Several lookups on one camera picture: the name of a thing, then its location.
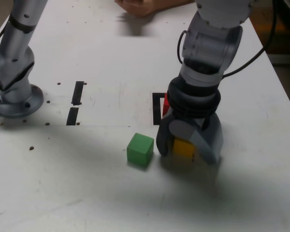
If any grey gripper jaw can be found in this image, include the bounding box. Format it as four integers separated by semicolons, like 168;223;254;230
168;113;224;164
156;113;176;155

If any red cube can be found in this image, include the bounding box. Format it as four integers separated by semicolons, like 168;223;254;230
163;93;172;117

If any yellow cube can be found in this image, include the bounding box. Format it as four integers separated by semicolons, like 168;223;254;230
173;138;195;163

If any black tape strip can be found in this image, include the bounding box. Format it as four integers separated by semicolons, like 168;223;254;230
66;81;85;126

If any green cube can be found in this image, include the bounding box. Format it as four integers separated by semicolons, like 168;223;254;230
127;132;155;168

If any brown wooden furniture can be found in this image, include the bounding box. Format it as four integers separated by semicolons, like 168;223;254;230
250;0;290;65

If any black tape square outline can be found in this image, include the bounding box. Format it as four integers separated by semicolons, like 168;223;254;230
152;92;166;126

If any person's hand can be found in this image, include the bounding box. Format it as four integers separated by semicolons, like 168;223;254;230
115;0;160;17

